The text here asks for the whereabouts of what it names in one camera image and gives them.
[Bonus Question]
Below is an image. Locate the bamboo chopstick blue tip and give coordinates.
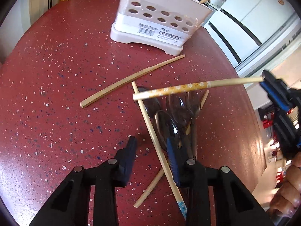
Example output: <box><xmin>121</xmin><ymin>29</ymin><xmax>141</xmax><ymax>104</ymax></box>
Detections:
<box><xmin>131</xmin><ymin>81</ymin><xmax>188</xmax><ymax>220</ymax></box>

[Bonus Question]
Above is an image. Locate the floral patterned bamboo chopstick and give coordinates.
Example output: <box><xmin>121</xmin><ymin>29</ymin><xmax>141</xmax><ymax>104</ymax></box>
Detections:
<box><xmin>133</xmin><ymin>77</ymin><xmax>263</xmax><ymax>101</ymax></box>

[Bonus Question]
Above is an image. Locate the dark spoon with long handle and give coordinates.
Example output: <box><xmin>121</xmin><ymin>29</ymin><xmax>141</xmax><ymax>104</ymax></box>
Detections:
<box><xmin>142</xmin><ymin>97</ymin><xmax>161</xmax><ymax>119</ymax></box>

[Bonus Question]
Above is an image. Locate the person's right hand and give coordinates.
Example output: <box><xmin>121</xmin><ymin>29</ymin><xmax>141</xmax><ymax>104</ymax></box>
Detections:
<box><xmin>267</xmin><ymin>152</ymin><xmax>301</xmax><ymax>218</ymax></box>

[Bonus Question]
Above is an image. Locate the white refrigerator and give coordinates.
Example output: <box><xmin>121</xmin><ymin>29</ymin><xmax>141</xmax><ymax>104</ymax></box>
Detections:
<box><xmin>204</xmin><ymin>0</ymin><xmax>295</xmax><ymax>67</ymax></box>

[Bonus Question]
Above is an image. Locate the white plastic utensil holder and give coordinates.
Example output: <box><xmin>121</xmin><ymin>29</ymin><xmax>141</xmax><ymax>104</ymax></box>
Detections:
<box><xmin>110</xmin><ymin>0</ymin><xmax>212</xmax><ymax>56</ymax></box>

